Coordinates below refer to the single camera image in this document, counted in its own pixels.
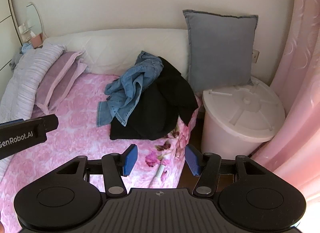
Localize grey cloth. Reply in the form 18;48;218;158
182;10;259;93
9;53;24;71

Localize striped white quilt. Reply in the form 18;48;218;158
0;43;64;177

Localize oval mirror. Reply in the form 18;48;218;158
26;3;42;35

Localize pink curtain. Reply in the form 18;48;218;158
250;0;320;213

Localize pink floral blanket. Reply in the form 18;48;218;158
0;71;202;226

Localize lilac pillow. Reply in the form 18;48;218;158
35;51;88;114

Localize blue denim jeans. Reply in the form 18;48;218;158
97;51;164;127

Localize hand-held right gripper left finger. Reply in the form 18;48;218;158
56;144;139;198

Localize white lidded bucket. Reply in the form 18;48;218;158
201;76;285;159

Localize white wardrobe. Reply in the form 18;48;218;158
0;0;22;73

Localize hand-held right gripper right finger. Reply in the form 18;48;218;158
185;145;267;196

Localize black garment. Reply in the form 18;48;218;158
110;56;199;141

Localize small white tube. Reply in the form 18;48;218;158
149;164;166;188

